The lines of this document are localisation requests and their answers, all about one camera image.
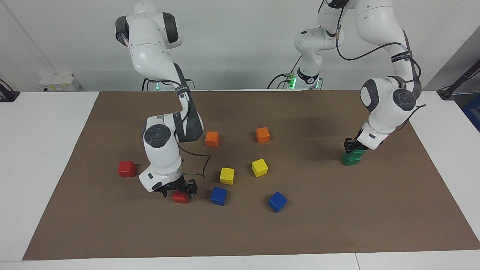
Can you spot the green cube block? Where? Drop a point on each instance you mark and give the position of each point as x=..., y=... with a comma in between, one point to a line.
x=349, y=160
x=359, y=153

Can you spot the white power strip box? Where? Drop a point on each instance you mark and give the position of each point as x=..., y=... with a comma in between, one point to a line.
x=58, y=81

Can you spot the black stand pole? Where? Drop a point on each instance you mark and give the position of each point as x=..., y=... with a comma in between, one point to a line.
x=457, y=82

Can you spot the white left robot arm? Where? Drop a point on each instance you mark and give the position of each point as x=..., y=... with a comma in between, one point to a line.
x=390, y=101

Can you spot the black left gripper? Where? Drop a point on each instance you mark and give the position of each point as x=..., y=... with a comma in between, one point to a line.
x=353, y=144

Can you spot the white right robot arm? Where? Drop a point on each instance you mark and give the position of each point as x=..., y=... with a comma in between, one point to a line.
x=165, y=146

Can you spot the blue crate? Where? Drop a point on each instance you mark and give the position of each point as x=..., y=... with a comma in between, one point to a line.
x=473, y=112

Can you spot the orange cube block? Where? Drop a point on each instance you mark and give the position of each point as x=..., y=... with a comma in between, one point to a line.
x=262, y=135
x=212, y=139

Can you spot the brown table mat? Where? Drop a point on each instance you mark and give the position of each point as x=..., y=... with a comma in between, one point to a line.
x=337, y=210

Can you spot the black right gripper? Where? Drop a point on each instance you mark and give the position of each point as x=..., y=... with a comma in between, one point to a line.
x=172, y=184

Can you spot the yellow cube block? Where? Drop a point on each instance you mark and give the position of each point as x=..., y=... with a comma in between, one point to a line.
x=259, y=167
x=227, y=176

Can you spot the red cube block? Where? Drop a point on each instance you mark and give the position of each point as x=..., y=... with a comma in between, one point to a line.
x=180, y=197
x=126, y=169

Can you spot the black clamp device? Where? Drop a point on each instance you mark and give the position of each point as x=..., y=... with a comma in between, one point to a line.
x=7, y=94

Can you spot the blue cube block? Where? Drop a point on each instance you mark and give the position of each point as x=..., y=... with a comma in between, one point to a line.
x=218, y=196
x=277, y=201

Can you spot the green connector plug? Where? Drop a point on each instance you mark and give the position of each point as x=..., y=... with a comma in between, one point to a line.
x=290, y=80

